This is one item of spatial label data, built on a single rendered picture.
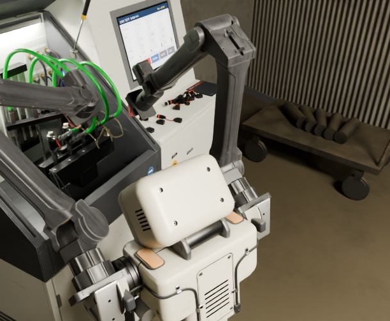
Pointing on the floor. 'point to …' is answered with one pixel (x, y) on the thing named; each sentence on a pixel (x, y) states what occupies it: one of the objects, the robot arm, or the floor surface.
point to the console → (199, 124)
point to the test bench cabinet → (14, 293)
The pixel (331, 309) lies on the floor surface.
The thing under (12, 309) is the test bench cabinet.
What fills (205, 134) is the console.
